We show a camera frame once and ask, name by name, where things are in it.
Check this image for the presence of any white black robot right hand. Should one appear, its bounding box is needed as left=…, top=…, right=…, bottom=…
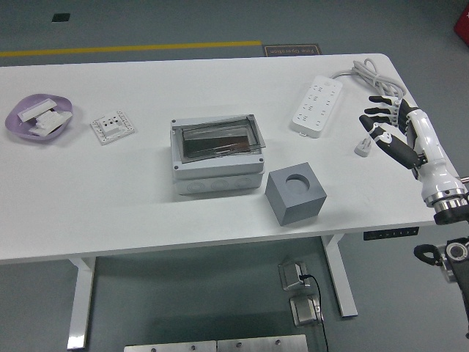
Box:
left=358, top=94, right=468, bottom=205

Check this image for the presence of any grey junction box clear lid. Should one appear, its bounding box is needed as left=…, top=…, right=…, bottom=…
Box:
left=169, top=114, right=267, bottom=196

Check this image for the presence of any grey cube with round hole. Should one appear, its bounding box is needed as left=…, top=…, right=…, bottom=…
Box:
left=264, top=161, right=328, bottom=227

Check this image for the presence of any metal floor socket box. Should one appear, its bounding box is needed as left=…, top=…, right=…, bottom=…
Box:
left=277, top=260, right=309, bottom=292
left=289, top=293, right=324, bottom=326

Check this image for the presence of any black table control panel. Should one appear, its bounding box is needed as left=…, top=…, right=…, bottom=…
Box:
left=363, top=227, right=420, bottom=241

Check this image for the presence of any white power strip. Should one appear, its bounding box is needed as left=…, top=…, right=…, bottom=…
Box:
left=290, top=75, right=344, bottom=139

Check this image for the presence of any red object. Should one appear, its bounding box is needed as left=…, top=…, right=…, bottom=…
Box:
left=453, top=9, right=469, bottom=37

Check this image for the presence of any white table leg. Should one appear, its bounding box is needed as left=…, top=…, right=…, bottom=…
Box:
left=321, top=234, right=358, bottom=318
left=67, top=256, right=97, bottom=349

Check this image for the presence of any brown floor sign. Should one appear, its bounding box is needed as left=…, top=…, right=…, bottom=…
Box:
left=262, top=44, right=322, bottom=58

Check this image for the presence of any metal plate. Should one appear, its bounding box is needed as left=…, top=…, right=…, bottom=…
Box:
left=216, top=334, right=308, bottom=352
left=123, top=340, right=218, bottom=352

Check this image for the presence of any white socket panel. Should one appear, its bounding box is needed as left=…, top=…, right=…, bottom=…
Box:
left=89, top=111, right=139, bottom=147

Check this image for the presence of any white plastic part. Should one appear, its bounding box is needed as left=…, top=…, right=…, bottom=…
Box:
left=34, top=109, right=73, bottom=129
left=29, top=122, right=62, bottom=137

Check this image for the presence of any long white plastic strip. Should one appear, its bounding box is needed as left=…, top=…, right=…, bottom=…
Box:
left=17, top=98, right=58, bottom=122

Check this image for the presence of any purple tray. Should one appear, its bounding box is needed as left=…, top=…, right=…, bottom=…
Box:
left=4, top=93, right=74, bottom=142

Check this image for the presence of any white power cord with plug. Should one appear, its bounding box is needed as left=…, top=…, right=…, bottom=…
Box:
left=331, top=59, right=407, bottom=158

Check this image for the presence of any black floor cable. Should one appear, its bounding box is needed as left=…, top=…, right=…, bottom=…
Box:
left=298, top=273, right=330, bottom=352

